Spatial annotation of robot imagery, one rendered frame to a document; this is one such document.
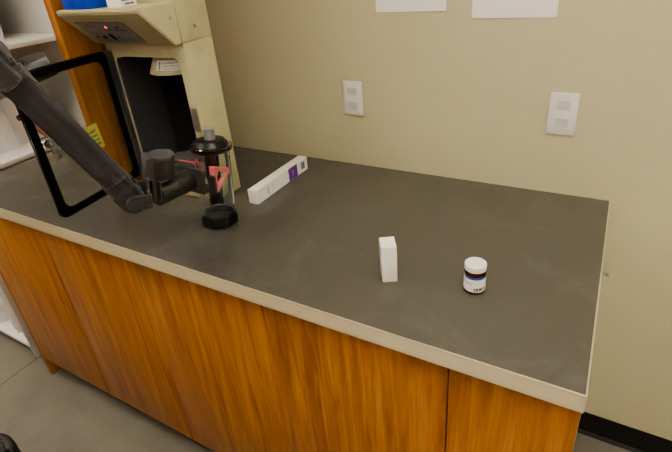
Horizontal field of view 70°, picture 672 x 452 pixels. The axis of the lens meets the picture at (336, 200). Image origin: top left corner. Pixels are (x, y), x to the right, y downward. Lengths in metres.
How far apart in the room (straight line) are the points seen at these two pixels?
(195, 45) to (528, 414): 1.16
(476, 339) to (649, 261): 0.77
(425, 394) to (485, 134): 0.77
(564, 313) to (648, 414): 0.98
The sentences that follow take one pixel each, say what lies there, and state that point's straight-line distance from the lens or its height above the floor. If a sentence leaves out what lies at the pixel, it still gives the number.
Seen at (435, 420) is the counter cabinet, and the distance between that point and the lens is 1.12.
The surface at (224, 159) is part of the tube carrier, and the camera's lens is 1.28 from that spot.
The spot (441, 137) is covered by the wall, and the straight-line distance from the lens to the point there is 1.52.
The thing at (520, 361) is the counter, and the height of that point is 0.94.
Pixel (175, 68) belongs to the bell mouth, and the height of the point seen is 1.33.
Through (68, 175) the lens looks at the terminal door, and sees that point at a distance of 1.52.
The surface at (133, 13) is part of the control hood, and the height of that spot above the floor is 1.50.
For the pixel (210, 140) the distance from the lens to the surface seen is 1.28.
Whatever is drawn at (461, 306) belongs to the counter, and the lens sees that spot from 1.01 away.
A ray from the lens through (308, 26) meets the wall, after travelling 1.63.
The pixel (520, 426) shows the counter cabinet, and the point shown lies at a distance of 1.04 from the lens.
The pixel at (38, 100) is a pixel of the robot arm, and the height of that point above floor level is 1.39.
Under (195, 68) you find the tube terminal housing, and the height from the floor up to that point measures 1.34.
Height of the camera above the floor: 1.59
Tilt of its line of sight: 28 degrees down
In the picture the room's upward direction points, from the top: 5 degrees counter-clockwise
